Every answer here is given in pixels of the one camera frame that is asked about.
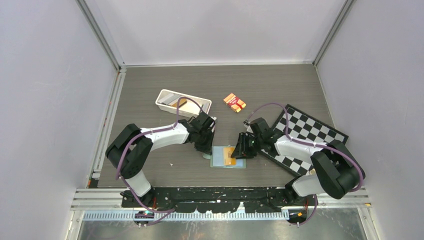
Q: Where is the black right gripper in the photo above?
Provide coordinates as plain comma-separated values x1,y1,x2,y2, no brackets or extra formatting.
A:
231,132,263,160

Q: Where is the gold credit card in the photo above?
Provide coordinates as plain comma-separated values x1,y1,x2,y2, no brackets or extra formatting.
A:
223,146,237,166

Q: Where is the black white chessboard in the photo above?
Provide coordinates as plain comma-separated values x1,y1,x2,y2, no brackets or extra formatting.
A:
260,104,349,177

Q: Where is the mint green card holder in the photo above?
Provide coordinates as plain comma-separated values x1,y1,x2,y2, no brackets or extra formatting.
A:
202,146,246,169

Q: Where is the grey credit card stack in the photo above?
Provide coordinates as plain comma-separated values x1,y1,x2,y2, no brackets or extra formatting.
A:
159,93,181,107

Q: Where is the aluminium frame rail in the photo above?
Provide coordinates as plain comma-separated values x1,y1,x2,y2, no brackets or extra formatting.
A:
71,186,372,223

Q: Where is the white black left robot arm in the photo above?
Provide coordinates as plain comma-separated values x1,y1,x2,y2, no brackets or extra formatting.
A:
105,112,216,207

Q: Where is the red orange small box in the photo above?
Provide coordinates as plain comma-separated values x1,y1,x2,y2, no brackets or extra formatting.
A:
223,93,247,113

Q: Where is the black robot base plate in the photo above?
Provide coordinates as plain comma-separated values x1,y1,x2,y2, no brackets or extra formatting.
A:
120,186,318,214

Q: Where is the white rectangular plastic tray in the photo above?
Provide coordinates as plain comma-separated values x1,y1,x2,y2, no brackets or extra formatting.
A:
155,89,212,118

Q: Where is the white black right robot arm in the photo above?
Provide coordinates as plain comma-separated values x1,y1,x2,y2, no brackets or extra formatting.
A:
231,117,365,205

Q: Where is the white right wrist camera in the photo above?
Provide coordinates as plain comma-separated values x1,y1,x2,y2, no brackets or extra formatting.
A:
243,119,253,133

